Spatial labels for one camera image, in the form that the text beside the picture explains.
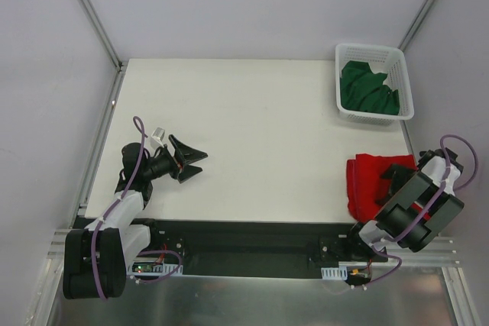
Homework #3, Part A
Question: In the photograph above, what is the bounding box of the red t shirt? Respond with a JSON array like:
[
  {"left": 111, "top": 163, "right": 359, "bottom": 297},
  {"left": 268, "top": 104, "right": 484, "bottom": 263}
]
[
  {"left": 354, "top": 153, "right": 416, "bottom": 223},
  {"left": 346, "top": 160, "right": 361, "bottom": 222}
]

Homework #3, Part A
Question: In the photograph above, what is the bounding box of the white plastic basket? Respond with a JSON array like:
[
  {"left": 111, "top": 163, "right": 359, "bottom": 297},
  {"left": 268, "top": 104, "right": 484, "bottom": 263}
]
[{"left": 335, "top": 43, "right": 414, "bottom": 125}]

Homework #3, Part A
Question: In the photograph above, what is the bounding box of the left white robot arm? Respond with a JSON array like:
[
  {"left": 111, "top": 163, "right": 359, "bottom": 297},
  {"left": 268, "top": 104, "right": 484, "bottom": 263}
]
[{"left": 63, "top": 129, "right": 208, "bottom": 299}]

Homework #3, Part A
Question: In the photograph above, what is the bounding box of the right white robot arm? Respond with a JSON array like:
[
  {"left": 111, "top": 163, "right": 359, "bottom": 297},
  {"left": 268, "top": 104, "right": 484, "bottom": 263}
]
[{"left": 343, "top": 148, "right": 465, "bottom": 261}]

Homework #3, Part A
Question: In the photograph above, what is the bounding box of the green t shirt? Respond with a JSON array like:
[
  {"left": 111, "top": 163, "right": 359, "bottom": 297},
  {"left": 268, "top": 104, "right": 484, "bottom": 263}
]
[{"left": 340, "top": 60, "right": 400, "bottom": 115}]

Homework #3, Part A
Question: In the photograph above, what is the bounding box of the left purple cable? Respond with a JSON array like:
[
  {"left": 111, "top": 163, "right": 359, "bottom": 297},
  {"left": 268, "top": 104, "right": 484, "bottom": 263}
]
[{"left": 89, "top": 115, "right": 183, "bottom": 302}]

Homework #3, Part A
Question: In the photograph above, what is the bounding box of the purple cable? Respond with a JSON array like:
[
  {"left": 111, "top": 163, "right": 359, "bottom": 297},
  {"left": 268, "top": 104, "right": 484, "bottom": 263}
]
[
  {"left": 358, "top": 134, "right": 481, "bottom": 293},
  {"left": 89, "top": 115, "right": 183, "bottom": 302}
]

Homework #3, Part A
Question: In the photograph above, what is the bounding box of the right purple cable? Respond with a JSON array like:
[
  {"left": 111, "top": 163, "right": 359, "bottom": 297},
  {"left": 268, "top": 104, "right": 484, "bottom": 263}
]
[{"left": 358, "top": 134, "right": 481, "bottom": 293}]

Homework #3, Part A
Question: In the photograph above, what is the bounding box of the right white cable duct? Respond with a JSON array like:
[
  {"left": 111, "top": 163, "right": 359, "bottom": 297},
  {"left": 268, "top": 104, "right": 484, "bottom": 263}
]
[{"left": 321, "top": 266, "right": 348, "bottom": 281}]

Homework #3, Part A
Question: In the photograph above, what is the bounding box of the white cable duct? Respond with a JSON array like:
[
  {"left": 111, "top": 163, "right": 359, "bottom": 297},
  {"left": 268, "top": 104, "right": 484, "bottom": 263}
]
[
  {"left": 321, "top": 266, "right": 348, "bottom": 281},
  {"left": 128, "top": 262, "right": 183, "bottom": 277}
]

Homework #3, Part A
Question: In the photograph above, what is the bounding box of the aluminium rail frame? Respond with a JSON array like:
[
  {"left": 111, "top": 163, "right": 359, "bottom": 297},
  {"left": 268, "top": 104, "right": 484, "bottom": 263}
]
[{"left": 47, "top": 60, "right": 481, "bottom": 325}]

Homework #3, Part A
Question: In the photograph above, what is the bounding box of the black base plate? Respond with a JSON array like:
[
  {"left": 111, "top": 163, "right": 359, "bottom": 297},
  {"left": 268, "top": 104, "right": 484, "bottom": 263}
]
[{"left": 134, "top": 219, "right": 384, "bottom": 279}]

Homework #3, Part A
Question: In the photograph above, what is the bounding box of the left white cable duct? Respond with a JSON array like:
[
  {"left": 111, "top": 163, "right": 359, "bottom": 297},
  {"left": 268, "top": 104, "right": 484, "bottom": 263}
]
[{"left": 128, "top": 262, "right": 183, "bottom": 277}]

